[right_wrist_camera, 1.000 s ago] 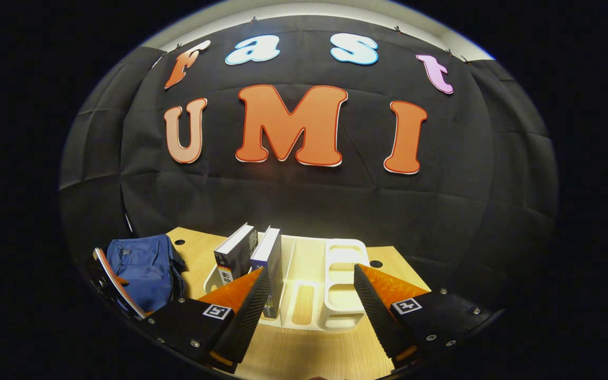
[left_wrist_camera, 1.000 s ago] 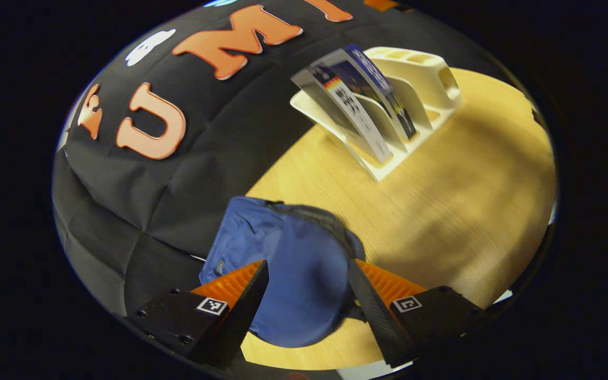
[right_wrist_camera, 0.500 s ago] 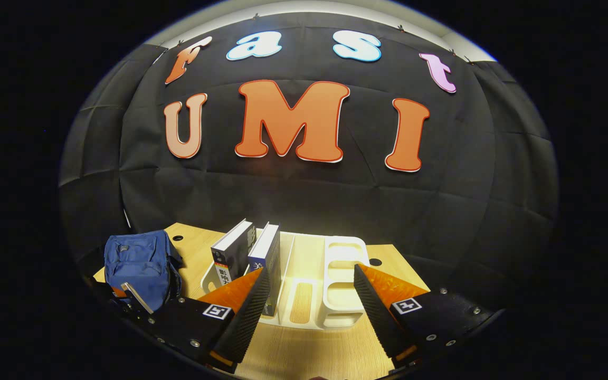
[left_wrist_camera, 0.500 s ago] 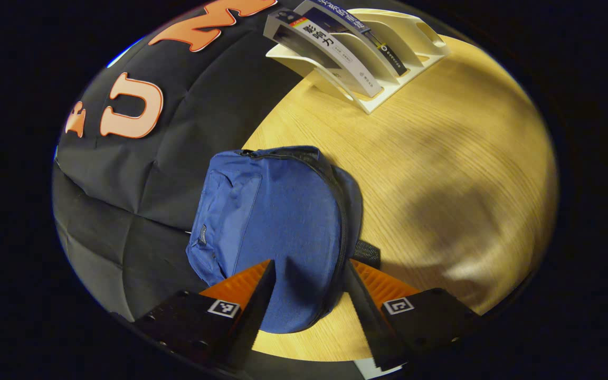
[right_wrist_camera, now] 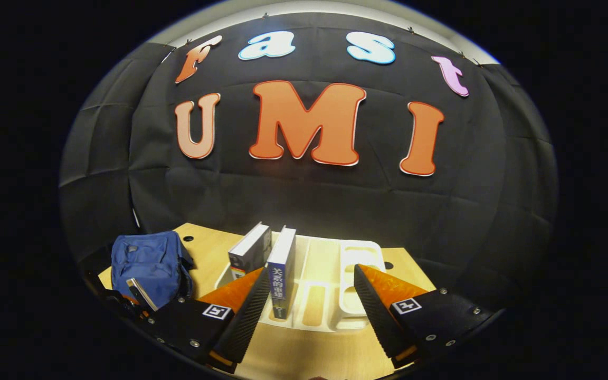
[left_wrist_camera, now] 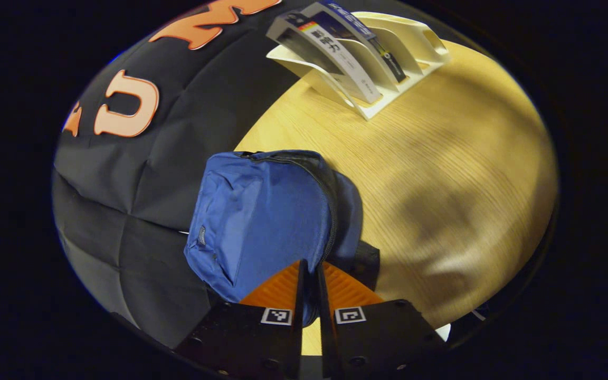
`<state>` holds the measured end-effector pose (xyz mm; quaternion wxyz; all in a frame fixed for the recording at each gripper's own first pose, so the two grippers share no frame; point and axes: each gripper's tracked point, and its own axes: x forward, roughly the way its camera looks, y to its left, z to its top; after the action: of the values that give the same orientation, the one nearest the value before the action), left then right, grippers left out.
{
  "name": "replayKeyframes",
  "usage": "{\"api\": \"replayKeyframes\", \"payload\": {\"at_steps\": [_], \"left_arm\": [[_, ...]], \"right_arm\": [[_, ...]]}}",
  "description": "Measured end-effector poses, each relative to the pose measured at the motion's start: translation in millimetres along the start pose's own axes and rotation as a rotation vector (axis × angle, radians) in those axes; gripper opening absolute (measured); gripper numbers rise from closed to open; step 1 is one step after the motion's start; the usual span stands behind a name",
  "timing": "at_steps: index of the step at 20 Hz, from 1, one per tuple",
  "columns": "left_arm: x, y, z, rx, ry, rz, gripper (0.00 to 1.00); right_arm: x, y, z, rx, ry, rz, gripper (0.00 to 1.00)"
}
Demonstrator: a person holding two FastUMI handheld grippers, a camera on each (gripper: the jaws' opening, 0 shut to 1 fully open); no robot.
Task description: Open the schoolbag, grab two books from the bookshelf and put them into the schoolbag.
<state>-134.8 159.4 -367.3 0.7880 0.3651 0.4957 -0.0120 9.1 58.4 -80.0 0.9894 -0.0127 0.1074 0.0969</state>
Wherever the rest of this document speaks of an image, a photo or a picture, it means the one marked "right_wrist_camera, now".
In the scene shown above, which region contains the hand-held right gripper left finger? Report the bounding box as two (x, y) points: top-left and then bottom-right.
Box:
(135, 267), (272, 375)

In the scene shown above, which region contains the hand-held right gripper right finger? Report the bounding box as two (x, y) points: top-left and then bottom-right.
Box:
(354, 263), (505, 370)

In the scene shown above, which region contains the blue schoolbag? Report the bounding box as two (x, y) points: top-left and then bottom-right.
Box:
(110, 231), (195, 312)

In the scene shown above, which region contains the white bookshelf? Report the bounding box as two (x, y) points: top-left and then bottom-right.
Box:
(214, 232), (387, 333)

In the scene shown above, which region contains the blue cover book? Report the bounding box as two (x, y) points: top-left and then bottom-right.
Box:
(265, 225), (297, 320)

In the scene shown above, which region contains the white portrait cover book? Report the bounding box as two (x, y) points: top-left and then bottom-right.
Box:
(228, 222), (272, 281)

